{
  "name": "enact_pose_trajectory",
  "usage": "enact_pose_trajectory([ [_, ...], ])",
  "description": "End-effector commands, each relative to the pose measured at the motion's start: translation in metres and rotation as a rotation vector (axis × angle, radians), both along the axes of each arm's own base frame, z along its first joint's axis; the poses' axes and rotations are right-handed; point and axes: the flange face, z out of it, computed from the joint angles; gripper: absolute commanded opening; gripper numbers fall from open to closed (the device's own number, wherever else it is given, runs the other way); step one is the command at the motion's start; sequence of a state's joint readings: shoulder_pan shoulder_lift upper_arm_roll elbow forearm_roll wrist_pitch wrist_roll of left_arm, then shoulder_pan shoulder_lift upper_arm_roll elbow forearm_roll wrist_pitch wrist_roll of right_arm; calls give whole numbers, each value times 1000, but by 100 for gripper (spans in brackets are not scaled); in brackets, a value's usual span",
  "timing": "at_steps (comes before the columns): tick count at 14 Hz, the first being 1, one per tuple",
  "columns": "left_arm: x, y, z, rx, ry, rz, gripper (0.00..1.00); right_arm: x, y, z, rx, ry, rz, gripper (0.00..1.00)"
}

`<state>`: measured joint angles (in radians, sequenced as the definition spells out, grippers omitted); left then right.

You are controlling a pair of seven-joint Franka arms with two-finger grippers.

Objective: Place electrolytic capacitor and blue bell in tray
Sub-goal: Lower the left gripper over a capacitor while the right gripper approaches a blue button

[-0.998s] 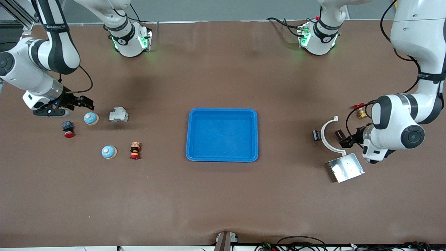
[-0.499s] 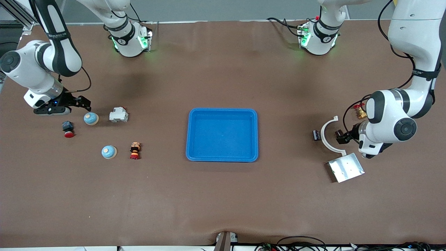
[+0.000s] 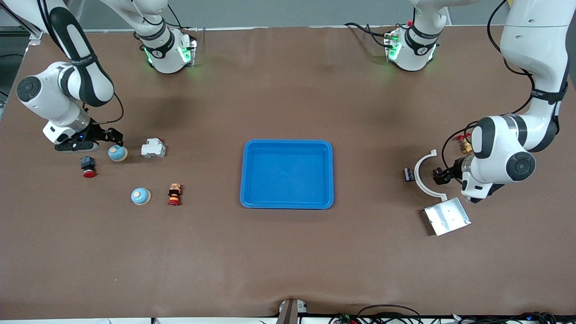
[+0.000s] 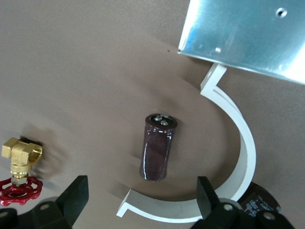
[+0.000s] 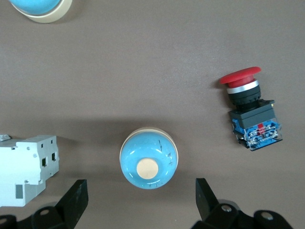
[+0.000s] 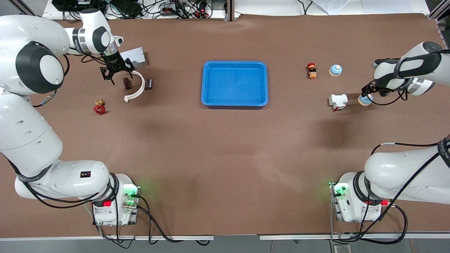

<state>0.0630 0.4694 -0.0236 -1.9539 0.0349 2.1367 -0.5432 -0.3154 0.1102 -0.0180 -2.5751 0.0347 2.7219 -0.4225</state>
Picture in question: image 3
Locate blue plastic tray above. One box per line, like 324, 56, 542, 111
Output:
239, 139, 335, 210

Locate black red emergency button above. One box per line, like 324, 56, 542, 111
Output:
80, 156, 97, 179

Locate aluminium plate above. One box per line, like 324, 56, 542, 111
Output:
423, 197, 472, 237

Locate white circuit breaker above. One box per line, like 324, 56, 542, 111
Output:
141, 137, 167, 158

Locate orange red push button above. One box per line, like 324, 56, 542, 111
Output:
167, 183, 183, 207

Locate brown table cover sheet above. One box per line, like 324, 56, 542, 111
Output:
0, 25, 576, 321

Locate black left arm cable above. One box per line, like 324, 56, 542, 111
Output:
441, 0, 536, 174

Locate white curved bracket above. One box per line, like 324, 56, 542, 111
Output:
414, 149, 448, 201

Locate black right base cable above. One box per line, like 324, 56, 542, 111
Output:
166, 4, 198, 32

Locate black base cable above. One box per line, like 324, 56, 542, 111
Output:
344, 22, 399, 50
166, 4, 198, 32

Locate black cable bundle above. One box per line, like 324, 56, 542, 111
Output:
328, 305, 423, 324
450, 311, 561, 324

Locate black left base cable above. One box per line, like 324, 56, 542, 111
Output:
344, 22, 399, 50

